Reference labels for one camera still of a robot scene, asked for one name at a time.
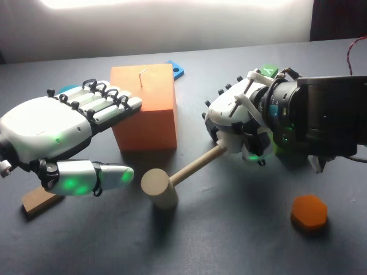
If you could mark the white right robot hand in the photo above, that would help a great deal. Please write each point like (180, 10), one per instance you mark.
(229, 106)

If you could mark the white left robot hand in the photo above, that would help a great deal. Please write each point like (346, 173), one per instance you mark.
(43, 126)

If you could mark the large orange cube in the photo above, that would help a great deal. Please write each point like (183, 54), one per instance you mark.
(149, 131)

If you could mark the wooden mallet with white wrap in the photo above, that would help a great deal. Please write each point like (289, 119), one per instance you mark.
(160, 189)

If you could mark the blue cylinder block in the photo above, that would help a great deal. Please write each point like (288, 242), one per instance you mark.
(68, 88)

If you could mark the small green letter cube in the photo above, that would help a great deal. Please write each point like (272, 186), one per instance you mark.
(269, 70)

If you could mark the blue square block with holes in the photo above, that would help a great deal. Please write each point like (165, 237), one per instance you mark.
(177, 73)

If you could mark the flat wooden block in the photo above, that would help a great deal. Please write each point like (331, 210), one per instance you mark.
(34, 202)

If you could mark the orange hexagon block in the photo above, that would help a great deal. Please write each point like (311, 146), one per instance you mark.
(309, 212)

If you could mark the grey table cloth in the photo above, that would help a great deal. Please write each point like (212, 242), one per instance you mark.
(229, 243)

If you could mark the dark background panel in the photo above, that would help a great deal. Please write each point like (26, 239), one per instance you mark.
(338, 20)

